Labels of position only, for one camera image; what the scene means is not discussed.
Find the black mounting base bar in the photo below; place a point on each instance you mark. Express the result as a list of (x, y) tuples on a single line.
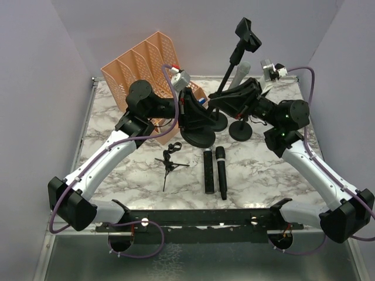
[(213, 226)]

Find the black microphone white band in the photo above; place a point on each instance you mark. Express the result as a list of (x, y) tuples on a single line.
[(221, 169)]

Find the black microphone silver grille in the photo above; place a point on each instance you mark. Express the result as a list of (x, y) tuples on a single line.
[(208, 171)]

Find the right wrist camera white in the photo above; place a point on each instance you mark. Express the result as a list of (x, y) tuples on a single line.
[(271, 74)]

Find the aluminium frame rail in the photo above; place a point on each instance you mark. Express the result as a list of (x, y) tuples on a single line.
[(47, 246)]

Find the small black tripod stand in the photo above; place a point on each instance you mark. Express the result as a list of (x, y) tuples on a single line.
[(166, 161)]

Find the peach plastic file organizer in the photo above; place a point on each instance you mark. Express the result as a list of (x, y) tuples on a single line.
[(149, 60)]

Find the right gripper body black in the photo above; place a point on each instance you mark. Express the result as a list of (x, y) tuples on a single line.
[(251, 95)]

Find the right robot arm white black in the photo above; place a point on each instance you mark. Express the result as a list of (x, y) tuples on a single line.
[(347, 209)]

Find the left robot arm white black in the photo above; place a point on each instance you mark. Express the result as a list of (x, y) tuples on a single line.
[(70, 198)]

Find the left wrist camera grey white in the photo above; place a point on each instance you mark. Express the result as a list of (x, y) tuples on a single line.
[(180, 78)]

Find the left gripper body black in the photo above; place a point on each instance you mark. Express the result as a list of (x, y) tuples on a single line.
[(185, 106)]

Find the black microphone stand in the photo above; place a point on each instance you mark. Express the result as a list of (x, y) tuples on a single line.
[(241, 130), (205, 137), (220, 119)]

